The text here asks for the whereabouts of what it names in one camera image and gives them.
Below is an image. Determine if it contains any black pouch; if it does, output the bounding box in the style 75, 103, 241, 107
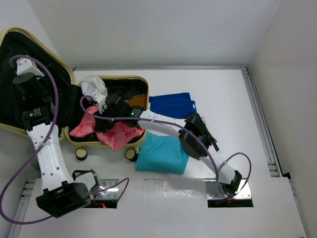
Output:
200, 117, 219, 152

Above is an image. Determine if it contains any pink patterned garment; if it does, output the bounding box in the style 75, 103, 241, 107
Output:
69, 113, 144, 150

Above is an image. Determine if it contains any cream yellow suitcase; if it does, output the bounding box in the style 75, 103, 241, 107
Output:
0, 27, 151, 162

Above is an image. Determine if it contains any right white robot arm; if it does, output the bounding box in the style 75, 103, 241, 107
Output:
93, 94, 242, 196

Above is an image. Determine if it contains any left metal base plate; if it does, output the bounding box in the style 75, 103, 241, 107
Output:
91, 179, 119, 200

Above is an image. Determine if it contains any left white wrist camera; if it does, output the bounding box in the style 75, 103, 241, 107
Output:
16, 58, 44, 77

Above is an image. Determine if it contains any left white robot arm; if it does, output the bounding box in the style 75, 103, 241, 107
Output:
13, 73, 96, 218

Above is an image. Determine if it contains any grey aluminium table rail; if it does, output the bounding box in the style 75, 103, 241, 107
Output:
74, 65, 248, 71

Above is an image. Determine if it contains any metal base plate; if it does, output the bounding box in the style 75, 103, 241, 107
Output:
91, 179, 119, 200
205, 179, 252, 201

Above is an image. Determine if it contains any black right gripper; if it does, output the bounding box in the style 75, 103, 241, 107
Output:
94, 104, 123, 132

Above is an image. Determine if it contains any turquoise shirt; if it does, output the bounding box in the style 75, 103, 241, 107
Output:
135, 132, 189, 175

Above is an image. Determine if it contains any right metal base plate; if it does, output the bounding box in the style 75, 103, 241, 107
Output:
205, 179, 252, 201

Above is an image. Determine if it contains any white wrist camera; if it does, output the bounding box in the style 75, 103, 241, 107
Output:
16, 58, 44, 77
93, 94, 107, 114

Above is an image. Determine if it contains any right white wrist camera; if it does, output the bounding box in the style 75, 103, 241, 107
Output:
93, 94, 107, 114

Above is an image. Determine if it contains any white drawstring bag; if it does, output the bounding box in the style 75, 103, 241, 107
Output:
80, 75, 108, 97

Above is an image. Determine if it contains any royal blue towel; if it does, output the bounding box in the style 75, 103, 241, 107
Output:
149, 92, 197, 119

